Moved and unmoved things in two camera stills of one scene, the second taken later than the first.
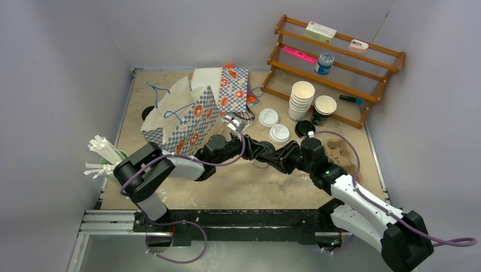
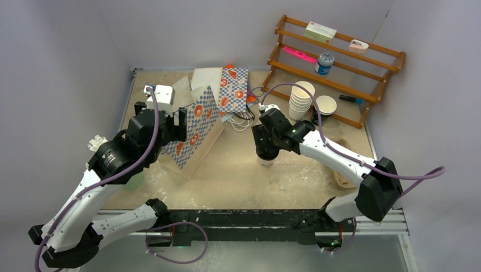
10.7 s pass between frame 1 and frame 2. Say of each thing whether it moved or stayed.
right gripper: moved
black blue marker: stayed
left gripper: moved
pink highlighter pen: stayed
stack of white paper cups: stayed
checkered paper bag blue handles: stayed
